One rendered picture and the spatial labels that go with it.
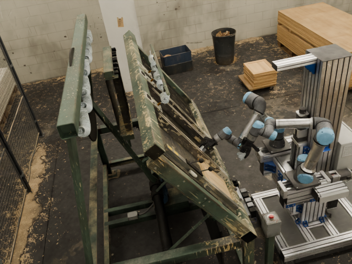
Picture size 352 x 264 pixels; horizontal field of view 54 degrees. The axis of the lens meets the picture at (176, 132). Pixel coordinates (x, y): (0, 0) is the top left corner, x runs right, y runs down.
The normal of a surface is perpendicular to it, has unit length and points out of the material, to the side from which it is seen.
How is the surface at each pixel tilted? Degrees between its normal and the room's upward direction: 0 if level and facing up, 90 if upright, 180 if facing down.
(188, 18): 90
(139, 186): 0
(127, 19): 90
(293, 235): 0
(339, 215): 0
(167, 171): 90
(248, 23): 90
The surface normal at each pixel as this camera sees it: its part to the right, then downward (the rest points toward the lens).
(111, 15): 0.20, 0.55
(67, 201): -0.12, -0.81
